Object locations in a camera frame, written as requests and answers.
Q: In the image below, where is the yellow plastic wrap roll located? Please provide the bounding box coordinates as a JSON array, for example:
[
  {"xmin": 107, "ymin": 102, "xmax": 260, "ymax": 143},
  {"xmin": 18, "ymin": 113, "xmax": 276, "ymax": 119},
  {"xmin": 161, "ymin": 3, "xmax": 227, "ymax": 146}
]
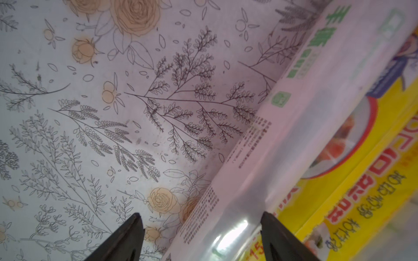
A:
[
  {"xmin": 234, "ymin": 25, "xmax": 418, "ymax": 261},
  {"xmin": 304, "ymin": 115, "xmax": 418, "ymax": 261}
]

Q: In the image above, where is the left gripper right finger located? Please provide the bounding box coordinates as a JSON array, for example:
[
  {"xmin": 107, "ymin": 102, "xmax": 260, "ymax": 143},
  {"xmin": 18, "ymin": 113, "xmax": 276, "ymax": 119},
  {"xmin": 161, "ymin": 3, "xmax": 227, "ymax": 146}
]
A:
[{"xmin": 261, "ymin": 212, "xmax": 320, "ymax": 261}]

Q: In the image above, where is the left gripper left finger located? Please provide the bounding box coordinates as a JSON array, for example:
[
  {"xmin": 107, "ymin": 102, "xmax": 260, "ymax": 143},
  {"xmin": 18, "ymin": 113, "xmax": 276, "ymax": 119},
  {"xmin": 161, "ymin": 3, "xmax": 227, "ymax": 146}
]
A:
[{"xmin": 85, "ymin": 213, "xmax": 145, "ymax": 261}]

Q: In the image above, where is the floral patterned table mat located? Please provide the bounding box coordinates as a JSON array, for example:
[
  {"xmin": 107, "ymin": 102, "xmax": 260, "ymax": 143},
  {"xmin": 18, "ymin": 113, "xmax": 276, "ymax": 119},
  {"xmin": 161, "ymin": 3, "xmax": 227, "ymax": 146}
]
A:
[{"xmin": 1, "ymin": 1, "xmax": 328, "ymax": 261}]

